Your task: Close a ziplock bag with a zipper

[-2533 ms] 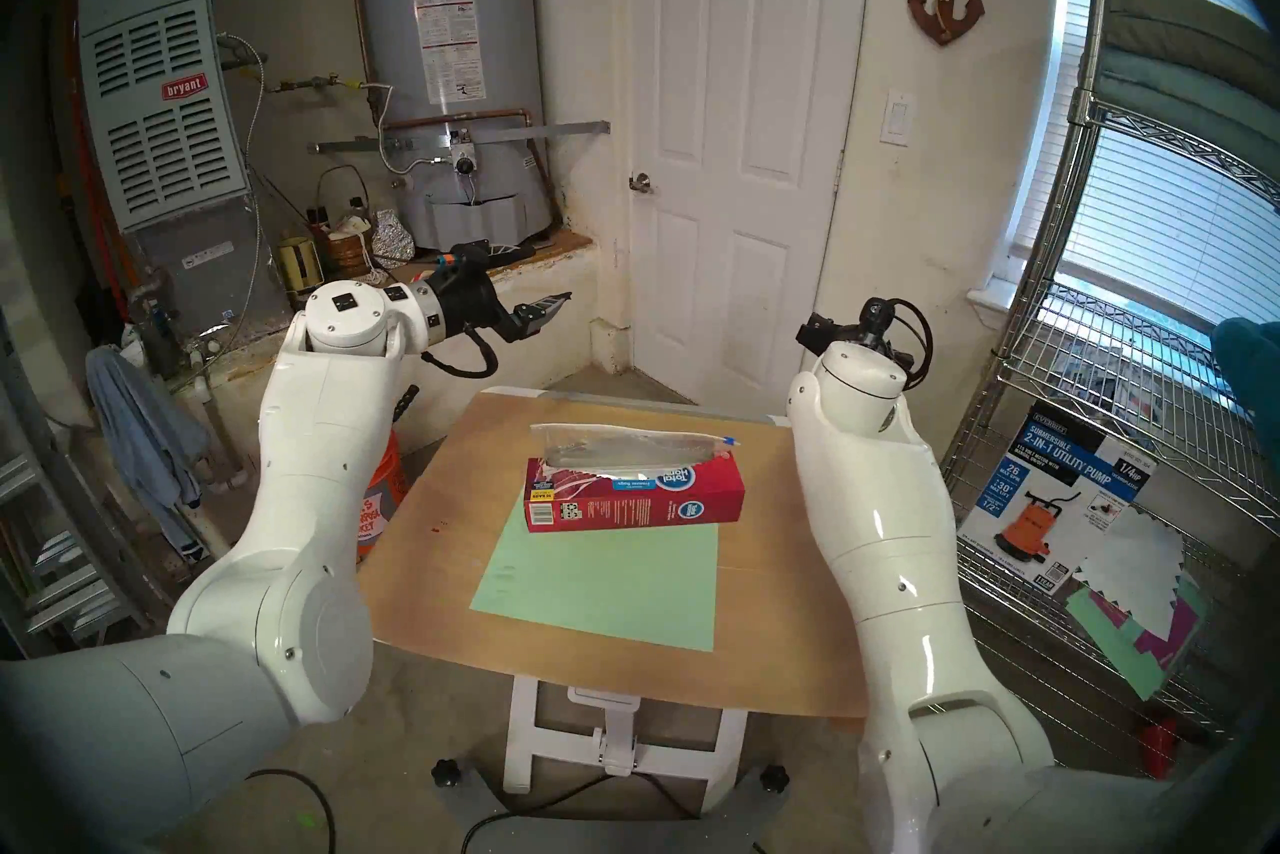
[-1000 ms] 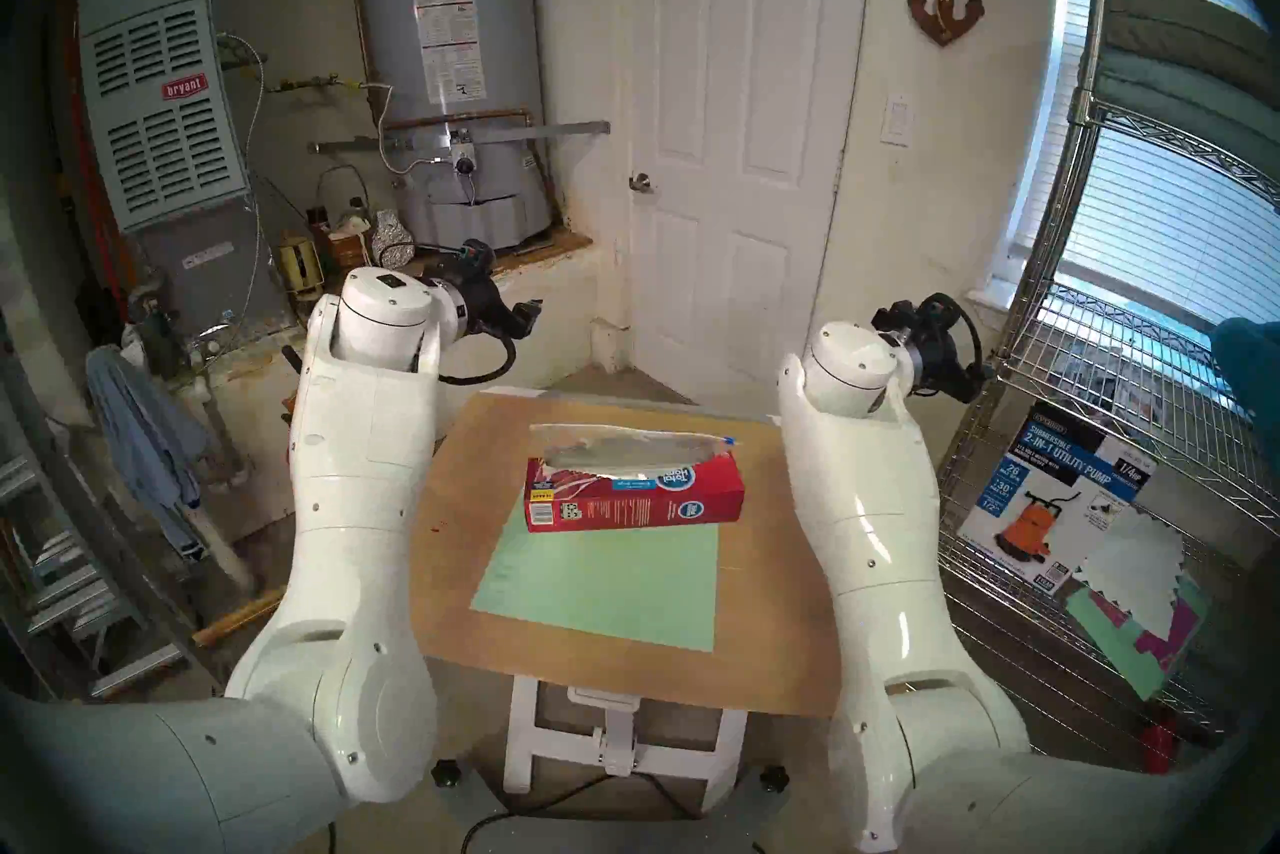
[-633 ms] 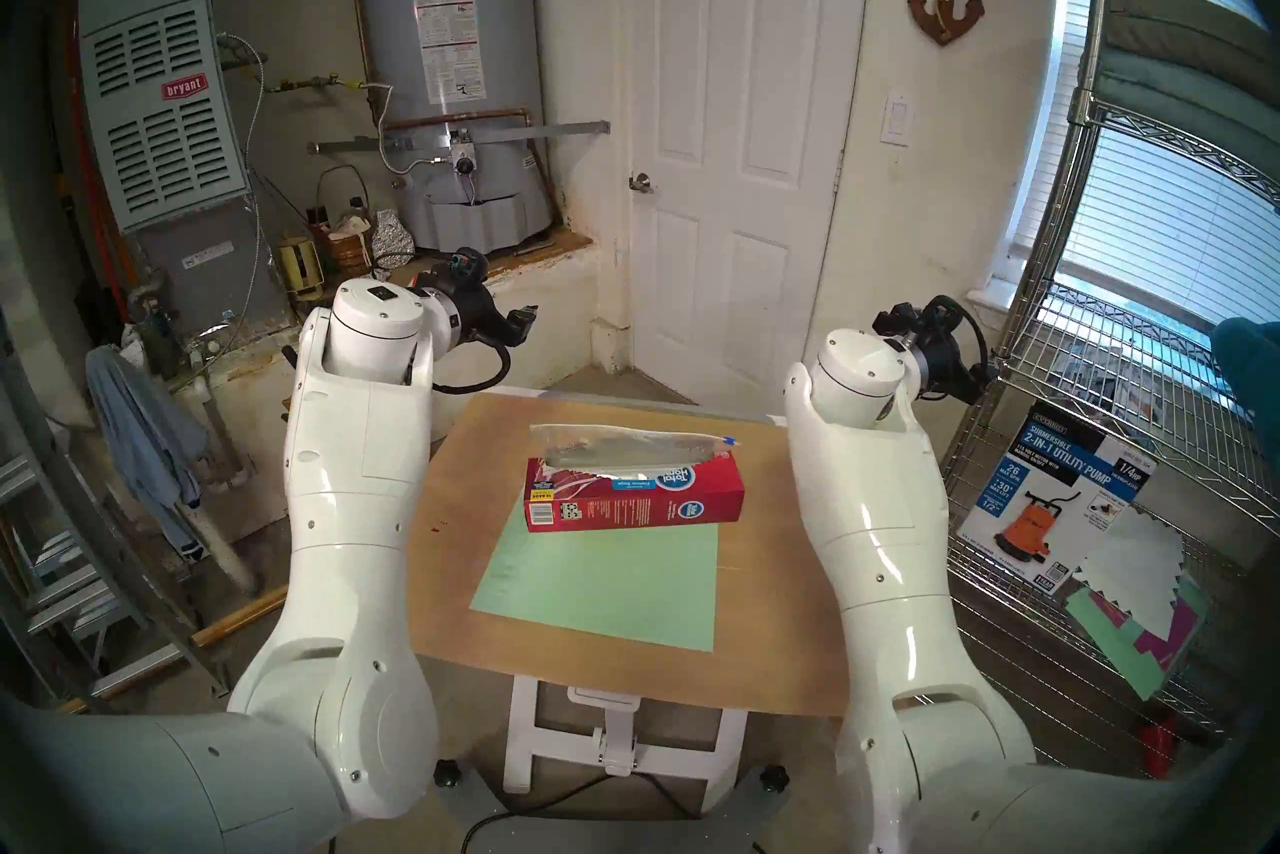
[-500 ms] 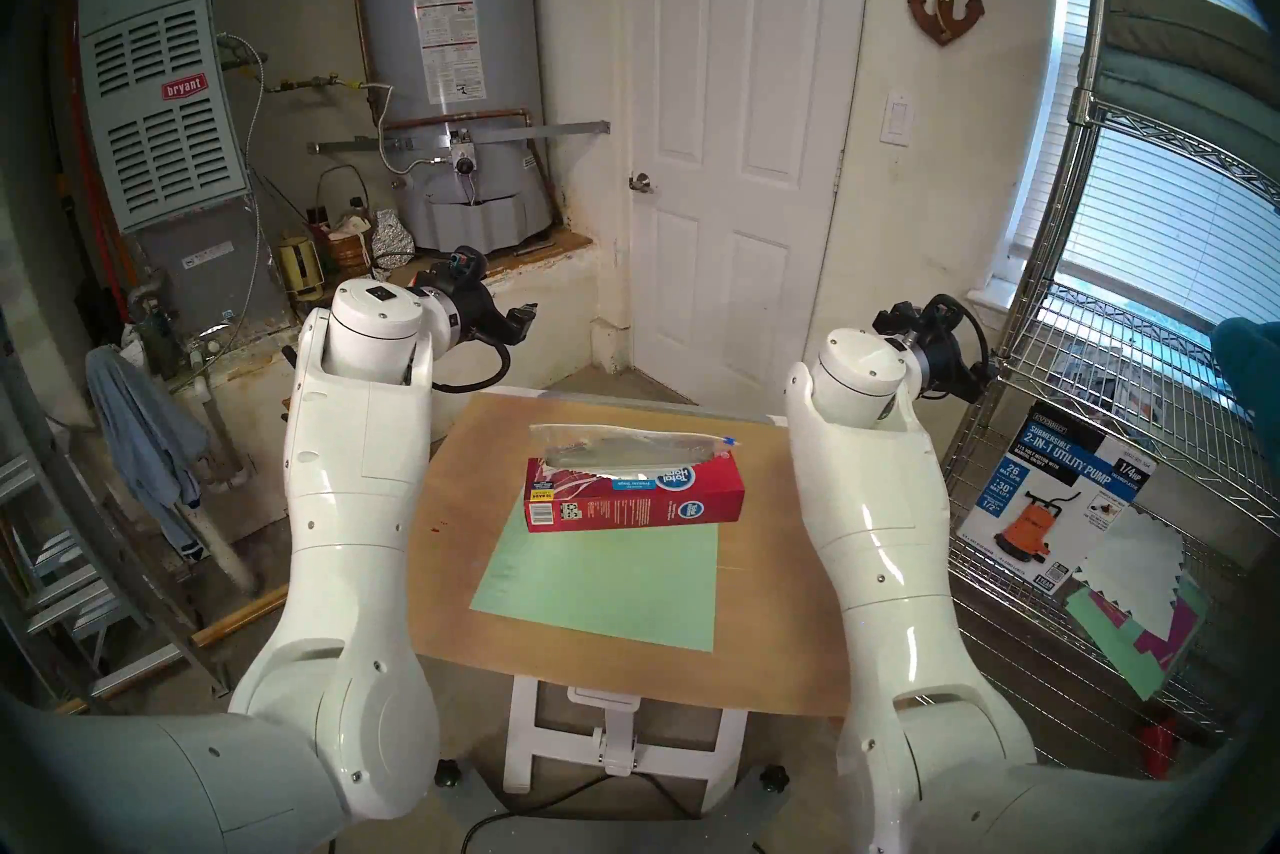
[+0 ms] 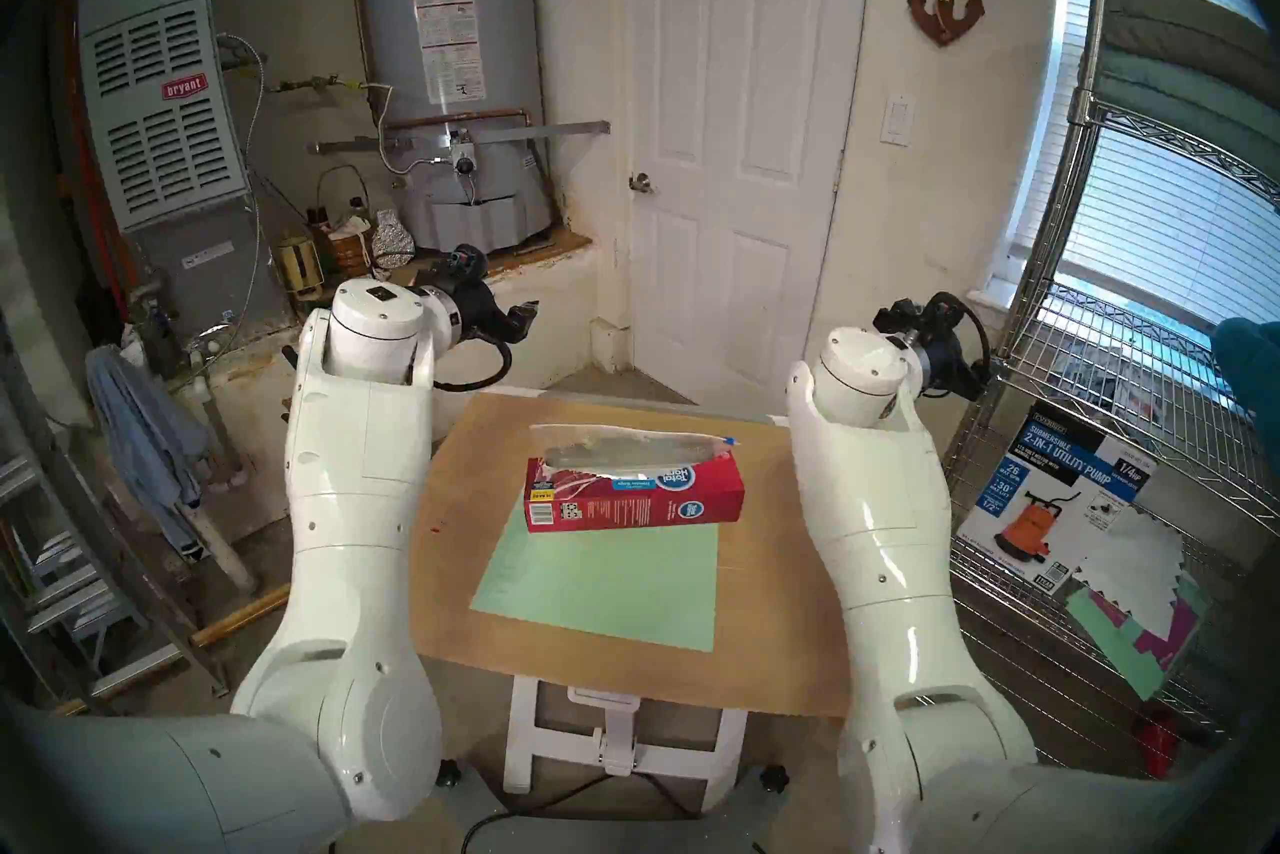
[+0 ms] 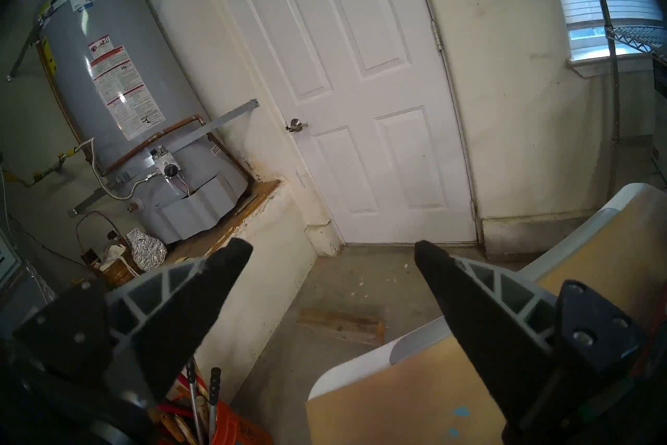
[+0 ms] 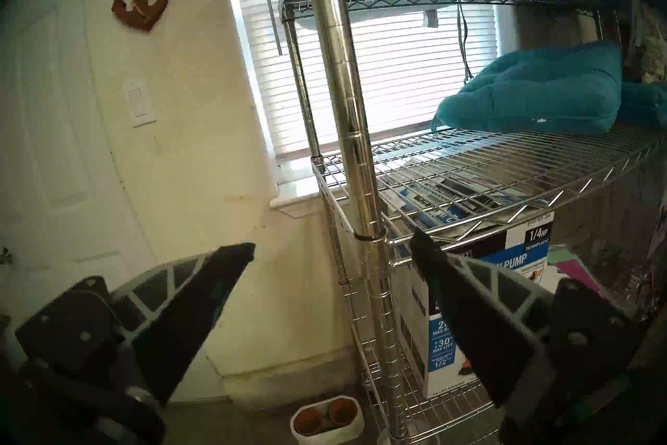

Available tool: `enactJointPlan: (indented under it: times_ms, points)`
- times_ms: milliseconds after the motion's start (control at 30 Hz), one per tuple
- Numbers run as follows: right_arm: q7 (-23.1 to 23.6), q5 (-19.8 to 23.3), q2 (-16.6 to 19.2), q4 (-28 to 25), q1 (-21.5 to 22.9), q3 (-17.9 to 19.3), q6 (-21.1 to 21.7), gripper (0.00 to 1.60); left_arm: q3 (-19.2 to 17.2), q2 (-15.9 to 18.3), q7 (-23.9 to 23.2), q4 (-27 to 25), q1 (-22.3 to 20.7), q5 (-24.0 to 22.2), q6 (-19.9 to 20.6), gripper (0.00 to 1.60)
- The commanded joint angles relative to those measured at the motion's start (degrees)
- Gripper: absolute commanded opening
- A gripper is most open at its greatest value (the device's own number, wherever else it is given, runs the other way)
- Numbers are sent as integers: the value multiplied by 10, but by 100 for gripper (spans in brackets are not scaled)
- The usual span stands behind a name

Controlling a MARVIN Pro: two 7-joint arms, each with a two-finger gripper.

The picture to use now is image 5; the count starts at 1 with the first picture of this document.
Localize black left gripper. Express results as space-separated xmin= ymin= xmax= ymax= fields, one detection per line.
xmin=418 ymin=245 xmax=542 ymax=345

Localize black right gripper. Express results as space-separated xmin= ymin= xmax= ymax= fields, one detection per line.
xmin=873 ymin=291 xmax=993 ymax=403

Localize clear ziplock bag blue slider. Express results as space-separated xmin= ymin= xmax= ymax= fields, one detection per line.
xmin=530 ymin=424 xmax=741 ymax=475

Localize red freezer bag box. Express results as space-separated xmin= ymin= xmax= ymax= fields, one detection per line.
xmin=524 ymin=450 xmax=746 ymax=533

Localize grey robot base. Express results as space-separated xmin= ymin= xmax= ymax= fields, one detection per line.
xmin=430 ymin=777 xmax=801 ymax=854

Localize foil wrapped object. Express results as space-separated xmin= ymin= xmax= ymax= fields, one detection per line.
xmin=370 ymin=209 xmax=416 ymax=270

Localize utility pump cardboard box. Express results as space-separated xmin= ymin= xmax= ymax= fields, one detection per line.
xmin=957 ymin=402 xmax=1161 ymax=598

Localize yellow metal can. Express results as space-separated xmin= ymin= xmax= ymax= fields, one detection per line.
xmin=277 ymin=234 xmax=324 ymax=298

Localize white window blinds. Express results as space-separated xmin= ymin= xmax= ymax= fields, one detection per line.
xmin=1010 ymin=0 xmax=1280 ymax=333

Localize white jagged paper sheet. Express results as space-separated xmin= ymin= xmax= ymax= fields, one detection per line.
xmin=1072 ymin=507 xmax=1186 ymax=628

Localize light green paper sheet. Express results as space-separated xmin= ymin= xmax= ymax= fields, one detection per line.
xmin=470 ymin=502 xmax=721 ymax=653

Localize teal fabric item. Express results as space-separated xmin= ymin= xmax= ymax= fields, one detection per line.
xmin=1210 ymin=317 xmax=1280 ymax=443

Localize green paper piece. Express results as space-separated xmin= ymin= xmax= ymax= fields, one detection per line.
xmin=1065 ymin=587 xmax=1166 ymax=701

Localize white panel door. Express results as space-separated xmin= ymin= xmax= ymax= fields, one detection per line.
xmin=625 ymin=0 xmax=876 ymax=413

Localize pink paper piece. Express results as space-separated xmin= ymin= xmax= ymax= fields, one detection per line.
xmin=1095 ymin=572 xmax=1211 ymax=673

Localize green cushion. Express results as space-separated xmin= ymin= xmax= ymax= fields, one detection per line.
xmin=1095 ymin=0 xmax=1280 ymax=183

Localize grey Bryant furnace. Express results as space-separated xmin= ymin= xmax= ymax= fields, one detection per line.
xmin=78 ymin=0 xmax=291 ymax=333

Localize blue cloth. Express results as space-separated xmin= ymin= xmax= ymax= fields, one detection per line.
xmin=85 ymin=345 xmax=216 ymax=558

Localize red object under rack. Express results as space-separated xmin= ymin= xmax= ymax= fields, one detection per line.
xmin=1140 ymin=712 xmax=1181 ymax=798

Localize aluminium ladder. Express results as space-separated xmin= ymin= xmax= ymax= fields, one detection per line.
xmin=0 ymin=312 xmax=191 ymax=743

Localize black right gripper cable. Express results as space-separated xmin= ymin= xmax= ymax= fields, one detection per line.
xmin=930 ymin=292 xmax=993 ymax=383

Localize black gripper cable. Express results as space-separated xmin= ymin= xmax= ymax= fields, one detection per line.
xmin=930 ymin=292 xmax=993 ymax=383
xmin=435 ymin=340 xmax=514 ymax=393

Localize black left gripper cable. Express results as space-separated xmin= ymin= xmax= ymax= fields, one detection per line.
xmin=435 ymin=340 xmax=514 ymax=393

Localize wicker basket with handle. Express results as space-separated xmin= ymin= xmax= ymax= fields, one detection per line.
xmin=315 ymin=165 xmax=376 ymax=275

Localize metal strap bar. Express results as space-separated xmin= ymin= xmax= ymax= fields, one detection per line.
xmin=308 ymin=120 xmax=611 ymax=155

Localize chrome wire shelf rack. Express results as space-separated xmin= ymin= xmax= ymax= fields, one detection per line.
xmin=925 ymin=0 xmax=1280 ymax=823

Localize white folding table frame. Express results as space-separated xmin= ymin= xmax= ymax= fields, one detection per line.
xmin=503 ymin=674 xmax=749 ymax=813

